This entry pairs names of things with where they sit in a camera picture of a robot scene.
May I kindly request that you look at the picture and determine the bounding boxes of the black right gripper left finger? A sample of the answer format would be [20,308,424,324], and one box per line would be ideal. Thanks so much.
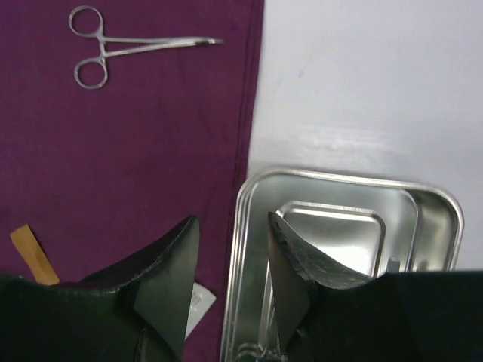
[1,216,200,361]

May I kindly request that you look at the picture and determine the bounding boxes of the steel forceps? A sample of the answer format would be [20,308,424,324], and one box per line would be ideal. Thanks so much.
[233,256,405,362]

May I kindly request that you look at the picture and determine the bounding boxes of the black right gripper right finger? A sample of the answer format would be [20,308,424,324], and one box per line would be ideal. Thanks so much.
[268,213,482,361]

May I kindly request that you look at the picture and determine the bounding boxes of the curved forceps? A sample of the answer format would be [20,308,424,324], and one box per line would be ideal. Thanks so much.
[69,5,224,90]

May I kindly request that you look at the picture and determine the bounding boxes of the stainless steel tray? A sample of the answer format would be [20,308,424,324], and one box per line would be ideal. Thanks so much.
[220,168,464,361]

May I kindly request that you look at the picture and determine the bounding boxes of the purple cloth mat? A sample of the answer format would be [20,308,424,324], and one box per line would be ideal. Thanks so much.
[1,1,264,361]

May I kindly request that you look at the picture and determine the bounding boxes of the green white suture packet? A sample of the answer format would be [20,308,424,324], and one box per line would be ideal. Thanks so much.
[185,282,217,339]

